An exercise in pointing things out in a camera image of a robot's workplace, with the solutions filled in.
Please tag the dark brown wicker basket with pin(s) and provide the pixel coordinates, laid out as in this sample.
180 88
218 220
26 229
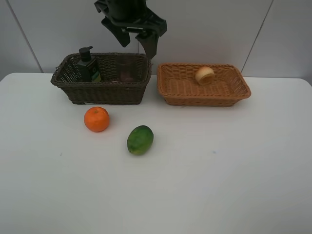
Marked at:
68 78

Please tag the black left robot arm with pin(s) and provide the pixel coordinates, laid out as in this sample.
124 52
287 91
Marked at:
123 17

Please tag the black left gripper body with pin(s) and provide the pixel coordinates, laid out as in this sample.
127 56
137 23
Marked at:
131 16

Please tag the orange mandarin fruit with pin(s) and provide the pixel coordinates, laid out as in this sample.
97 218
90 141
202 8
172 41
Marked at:
96 119

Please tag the tan wicker basket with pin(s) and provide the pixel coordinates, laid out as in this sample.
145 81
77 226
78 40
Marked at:
176 83

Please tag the brown bread bun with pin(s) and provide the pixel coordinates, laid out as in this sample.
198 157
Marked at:
204 75

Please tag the green mango fruit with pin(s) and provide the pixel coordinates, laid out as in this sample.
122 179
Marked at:
140 140

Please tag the dark green pump bottle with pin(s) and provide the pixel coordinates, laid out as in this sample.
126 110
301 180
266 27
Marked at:
88 66

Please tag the translucent purple plastic cup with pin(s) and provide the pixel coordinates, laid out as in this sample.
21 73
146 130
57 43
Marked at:
125 68

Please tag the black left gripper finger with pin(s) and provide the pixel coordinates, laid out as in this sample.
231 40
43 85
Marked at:
149 41
123 38

